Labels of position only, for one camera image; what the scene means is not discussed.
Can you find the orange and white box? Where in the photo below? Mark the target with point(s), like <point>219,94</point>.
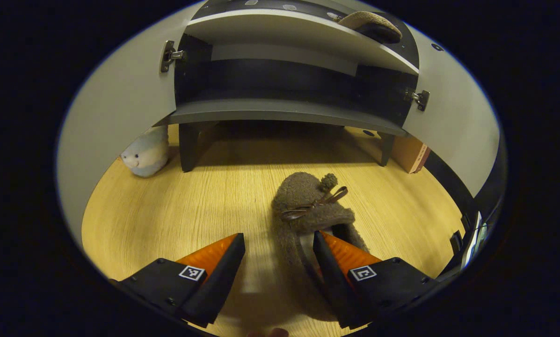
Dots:
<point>406,154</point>

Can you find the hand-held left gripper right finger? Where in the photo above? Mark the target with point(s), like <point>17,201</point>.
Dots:
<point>336,281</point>

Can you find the light blue plush toy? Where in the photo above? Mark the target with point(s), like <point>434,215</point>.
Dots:
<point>144,154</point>

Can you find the white shoe cabinet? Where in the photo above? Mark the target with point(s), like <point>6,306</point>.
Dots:
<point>280,112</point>

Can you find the metal cabinet door hinge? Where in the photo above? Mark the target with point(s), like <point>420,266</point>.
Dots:
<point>420,98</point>
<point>168,54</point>

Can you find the cabinet door with cat sticker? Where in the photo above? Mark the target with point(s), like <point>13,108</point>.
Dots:
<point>453,126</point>

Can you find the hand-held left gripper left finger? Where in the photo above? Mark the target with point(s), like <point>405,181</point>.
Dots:
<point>214,285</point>

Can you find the cabinet door with phone sticker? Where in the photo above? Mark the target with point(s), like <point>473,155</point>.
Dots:
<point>120,103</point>

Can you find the brown fluffy shoe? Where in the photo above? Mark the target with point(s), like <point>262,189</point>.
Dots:
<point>368,23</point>
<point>303,196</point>

